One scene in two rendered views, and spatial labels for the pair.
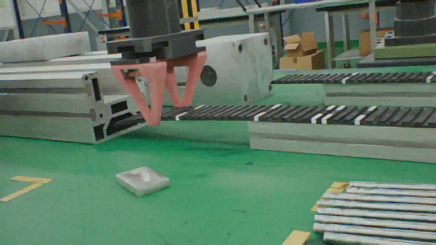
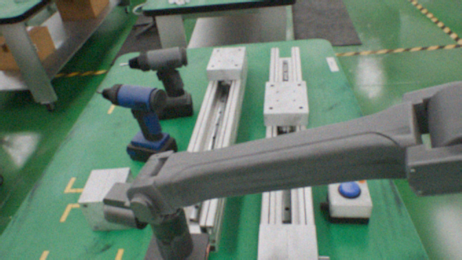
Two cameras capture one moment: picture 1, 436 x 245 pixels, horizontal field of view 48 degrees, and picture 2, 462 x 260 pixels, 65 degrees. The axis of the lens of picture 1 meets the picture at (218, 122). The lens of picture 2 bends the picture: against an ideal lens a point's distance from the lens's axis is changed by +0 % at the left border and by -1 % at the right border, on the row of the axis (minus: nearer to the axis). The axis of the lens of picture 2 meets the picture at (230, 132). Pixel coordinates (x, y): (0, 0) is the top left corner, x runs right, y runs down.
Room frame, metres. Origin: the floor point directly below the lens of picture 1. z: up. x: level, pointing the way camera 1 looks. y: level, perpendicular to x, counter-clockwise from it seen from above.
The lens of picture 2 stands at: (0.50, -0.34, 1.41)
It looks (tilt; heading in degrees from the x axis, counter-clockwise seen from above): 36 degrees down; 65
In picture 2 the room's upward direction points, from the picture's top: 7 degrees counter-clockwise
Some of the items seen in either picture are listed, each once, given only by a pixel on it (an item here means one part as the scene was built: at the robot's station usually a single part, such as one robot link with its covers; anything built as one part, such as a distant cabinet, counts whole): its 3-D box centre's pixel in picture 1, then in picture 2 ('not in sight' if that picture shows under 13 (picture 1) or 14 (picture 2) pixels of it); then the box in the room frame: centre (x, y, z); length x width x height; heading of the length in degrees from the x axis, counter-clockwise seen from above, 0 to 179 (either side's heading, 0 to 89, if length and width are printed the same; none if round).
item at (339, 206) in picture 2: not in sight; (344, 200); (0.92, 0.03, 0.81); 0.10 x 0.08 x 0.06; 144
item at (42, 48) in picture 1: (43, 54); (285, 106); (0.99, 0.33, 0.87); 0.16 x 0.11 x 0.07; 54
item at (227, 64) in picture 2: not in sight; (227, 67); (0.99, 0.65, 0.87); 0.16 x 0.11 x 0.07; 54
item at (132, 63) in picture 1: (156, 83); not in sight; (0.55, 0.06, 0.85); 0.07 x 0.07 x 0.09; 54
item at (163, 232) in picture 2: not in sight; (163, 216); (0.56, 0.06, 0.98); 0.07 x 0.06 x 0.07; 132
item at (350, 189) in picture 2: not in sight; (349, 189); (0.93, 0.03, 0.84); 0.04 x 0.04 x 0.02
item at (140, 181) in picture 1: (141, 180); not in sight; (0.40, 0.07, 0.78); 0.05 x 0.03 x 0.01; 30
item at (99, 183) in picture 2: not in sight; (116, 198); (0.50, 0.31, 0.83); 0.11 x 0.10 x 0.10; 150
